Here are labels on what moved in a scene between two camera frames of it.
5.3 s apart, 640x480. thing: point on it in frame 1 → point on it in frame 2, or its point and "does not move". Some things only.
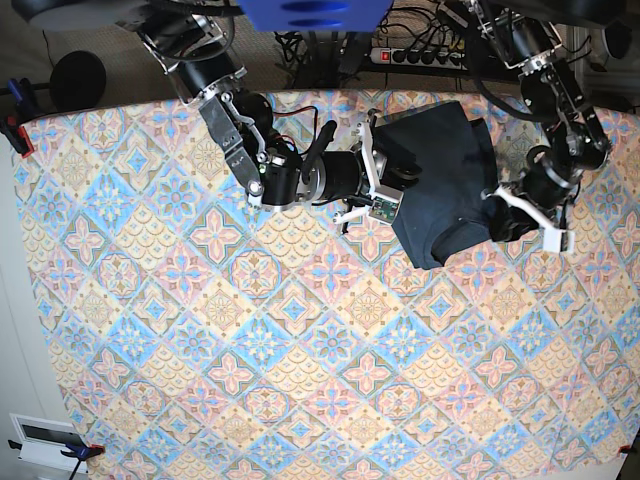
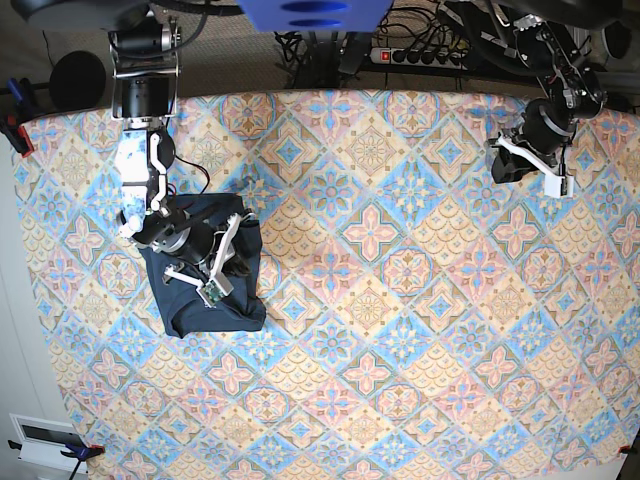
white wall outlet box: [42, 441] does not move
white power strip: [420, 58] does not move
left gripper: [342, 174] → [193, 238]
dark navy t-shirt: [448, 207] → [240, 310]
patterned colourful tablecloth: [199, 337] does not move
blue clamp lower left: [75, 452] does not move
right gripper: [548, 178] → [544, 130]
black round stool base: [77, 81] does not move
